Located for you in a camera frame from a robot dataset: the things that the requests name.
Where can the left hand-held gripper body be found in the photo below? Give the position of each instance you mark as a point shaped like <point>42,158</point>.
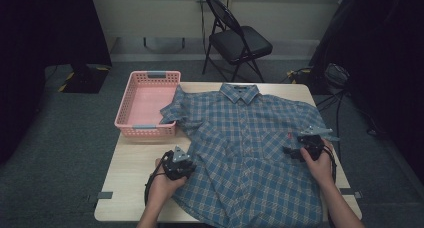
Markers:
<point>176,166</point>

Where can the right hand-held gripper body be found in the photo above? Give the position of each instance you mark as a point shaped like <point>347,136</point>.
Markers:
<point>313,144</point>

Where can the blue plaid shirt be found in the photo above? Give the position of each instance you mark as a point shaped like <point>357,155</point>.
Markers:
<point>246,148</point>

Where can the person's left hand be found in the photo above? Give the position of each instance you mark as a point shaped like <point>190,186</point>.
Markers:
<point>163,188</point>

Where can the person's right hand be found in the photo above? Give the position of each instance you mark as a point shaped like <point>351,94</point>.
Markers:
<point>321,169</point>

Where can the grey table clamp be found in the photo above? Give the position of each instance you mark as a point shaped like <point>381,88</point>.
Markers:
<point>105,195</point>
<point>356,194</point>

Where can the pink plastic basket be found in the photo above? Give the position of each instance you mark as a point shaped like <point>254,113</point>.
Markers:
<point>146,104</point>

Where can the yellow black floor object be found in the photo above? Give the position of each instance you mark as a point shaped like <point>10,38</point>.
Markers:
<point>298,76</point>

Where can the dark curtain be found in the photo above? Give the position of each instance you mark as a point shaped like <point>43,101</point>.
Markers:
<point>383,54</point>

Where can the black folding chair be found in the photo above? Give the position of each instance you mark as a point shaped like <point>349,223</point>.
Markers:
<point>240,44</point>

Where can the black stand base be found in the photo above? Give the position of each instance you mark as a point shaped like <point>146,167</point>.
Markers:
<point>86,79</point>

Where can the black curtain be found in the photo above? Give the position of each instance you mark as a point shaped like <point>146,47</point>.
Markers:
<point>50,38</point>

